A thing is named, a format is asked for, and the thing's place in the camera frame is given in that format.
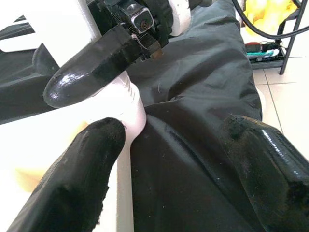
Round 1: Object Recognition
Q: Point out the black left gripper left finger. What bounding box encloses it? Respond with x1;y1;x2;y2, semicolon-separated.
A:
6;117;126;232

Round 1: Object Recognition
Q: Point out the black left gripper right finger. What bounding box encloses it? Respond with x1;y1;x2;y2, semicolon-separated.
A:
222;115;309;232

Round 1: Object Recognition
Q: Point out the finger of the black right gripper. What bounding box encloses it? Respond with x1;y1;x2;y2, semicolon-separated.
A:
43;25;143;108
32;43;60;77

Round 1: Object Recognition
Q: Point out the white plastic table top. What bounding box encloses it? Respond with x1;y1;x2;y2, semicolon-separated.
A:
0;72;148;232

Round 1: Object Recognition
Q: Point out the black cloth table cover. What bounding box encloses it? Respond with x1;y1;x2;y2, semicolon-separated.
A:
0;0;266;232

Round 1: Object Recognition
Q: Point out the small red object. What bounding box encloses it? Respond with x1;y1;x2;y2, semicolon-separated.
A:
245;41;263;53

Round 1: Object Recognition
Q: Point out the yellow soft item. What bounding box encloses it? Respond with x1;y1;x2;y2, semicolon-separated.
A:
242;0;300;34

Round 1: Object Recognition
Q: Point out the black metal shelf rack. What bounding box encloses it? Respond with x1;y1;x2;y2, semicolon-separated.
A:
246;0;309;75

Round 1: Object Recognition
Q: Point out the teal white flat item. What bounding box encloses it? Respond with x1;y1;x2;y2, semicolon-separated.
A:
246;49;282;61

